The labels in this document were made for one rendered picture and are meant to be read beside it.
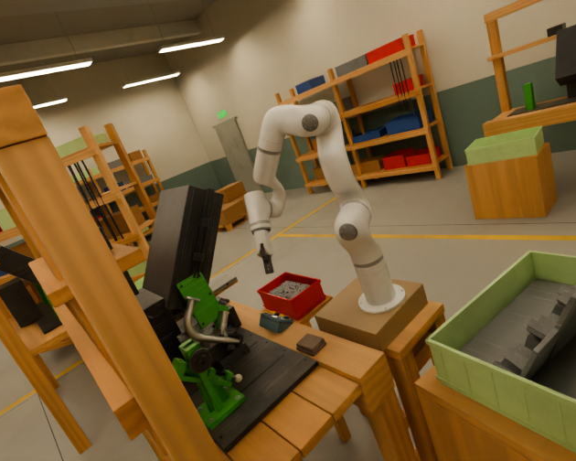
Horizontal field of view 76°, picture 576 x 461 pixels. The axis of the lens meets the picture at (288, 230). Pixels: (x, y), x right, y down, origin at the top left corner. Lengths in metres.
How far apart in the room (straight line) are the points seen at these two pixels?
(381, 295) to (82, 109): 10.13
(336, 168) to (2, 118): 0.92
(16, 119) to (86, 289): 0.32
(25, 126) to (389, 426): 1.35
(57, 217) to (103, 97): 10.48
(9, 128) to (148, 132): 10.59
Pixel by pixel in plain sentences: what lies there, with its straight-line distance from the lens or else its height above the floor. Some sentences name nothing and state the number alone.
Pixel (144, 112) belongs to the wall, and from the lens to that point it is 11.46.
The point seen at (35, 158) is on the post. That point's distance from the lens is 0.79.
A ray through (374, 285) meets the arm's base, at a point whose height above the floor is 1.04.
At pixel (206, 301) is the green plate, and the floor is 1.15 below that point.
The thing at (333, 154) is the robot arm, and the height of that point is 1.56.
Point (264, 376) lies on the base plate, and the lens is 1.46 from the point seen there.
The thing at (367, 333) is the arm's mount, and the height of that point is 0.93.
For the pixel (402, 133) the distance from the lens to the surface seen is 6.39.
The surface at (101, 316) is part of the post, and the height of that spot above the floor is 1.51.
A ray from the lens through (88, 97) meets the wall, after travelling 11.13.
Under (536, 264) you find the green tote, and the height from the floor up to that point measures 0.91.
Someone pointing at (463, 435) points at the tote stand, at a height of 0.67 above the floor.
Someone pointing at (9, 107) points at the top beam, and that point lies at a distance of 0.80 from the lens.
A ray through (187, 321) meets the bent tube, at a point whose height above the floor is 1.14.
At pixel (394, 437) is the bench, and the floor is 0.58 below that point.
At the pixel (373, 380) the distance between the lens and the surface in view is 1.34.
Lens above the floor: 1.74
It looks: 16 degrees down
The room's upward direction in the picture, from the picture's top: 21 degrees counter-clockwise
